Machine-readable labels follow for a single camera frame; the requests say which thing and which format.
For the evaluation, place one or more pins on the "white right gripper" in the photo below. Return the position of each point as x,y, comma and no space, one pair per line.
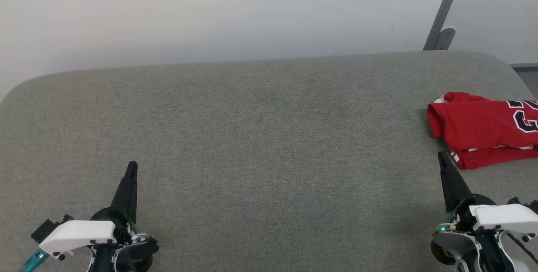
500,217

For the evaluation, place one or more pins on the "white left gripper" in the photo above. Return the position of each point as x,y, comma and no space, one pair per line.
77,234

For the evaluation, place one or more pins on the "red and white jersey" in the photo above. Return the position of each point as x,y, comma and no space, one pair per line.
479,129

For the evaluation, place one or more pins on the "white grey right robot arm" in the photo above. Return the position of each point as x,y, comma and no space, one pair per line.
458,249

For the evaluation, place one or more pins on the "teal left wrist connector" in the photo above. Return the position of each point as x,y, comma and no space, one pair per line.
33,260

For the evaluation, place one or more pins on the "dark grey baseboard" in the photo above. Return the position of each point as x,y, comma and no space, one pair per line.
525,66

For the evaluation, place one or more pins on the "grey fabric sofa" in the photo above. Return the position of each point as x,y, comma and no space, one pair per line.
269,158

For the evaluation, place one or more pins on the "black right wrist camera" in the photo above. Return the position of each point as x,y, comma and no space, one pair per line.
527,204

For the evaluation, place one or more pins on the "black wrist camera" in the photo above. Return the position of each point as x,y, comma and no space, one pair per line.
527,204
44,230

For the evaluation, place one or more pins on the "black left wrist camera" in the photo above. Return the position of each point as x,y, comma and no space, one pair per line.
44,230

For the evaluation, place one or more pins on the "grey metal post bracket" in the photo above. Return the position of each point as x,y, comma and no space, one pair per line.
446,38

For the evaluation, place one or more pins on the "grey metal post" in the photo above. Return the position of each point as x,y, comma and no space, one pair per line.
444,7

